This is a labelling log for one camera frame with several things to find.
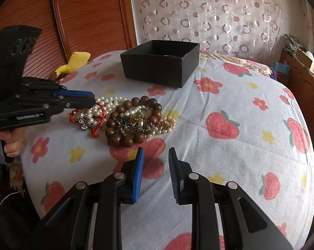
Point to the brown wooden wardrobe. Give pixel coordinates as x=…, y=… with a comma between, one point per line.
x=76, y=13

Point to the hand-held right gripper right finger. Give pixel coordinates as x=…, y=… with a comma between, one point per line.
x=174, y=177

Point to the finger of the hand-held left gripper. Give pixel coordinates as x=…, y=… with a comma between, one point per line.
x=76, y=93
x=78, y=102

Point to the yellow plush toy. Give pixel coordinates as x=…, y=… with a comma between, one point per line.
x=73, y=62

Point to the stack of folded printed cloth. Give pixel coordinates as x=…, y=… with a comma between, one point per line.
x=292, y=43

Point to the black cardboard box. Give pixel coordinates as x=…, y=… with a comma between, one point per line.
x=151, y=65

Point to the open cardboard box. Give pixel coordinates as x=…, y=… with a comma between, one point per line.
x=304, y=57

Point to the sheer circle-pattern curtain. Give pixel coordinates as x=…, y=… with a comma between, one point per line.
x=211, y=13

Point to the person's left hand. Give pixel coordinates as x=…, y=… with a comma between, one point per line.
x=15, y=143

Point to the floral quilt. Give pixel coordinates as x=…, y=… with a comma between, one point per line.
x=253, y=63

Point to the wooden cabinet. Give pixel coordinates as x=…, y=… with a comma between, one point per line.
x=303, y=88

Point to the gold pendant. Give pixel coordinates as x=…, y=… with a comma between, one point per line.
x=136, y=121

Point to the blue paper bag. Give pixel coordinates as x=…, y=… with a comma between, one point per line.
x=280, y=69

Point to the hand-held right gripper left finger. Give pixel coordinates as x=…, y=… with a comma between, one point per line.
x=138, y=177

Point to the person's dark clothing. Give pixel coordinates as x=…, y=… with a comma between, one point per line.
x=5, y=226

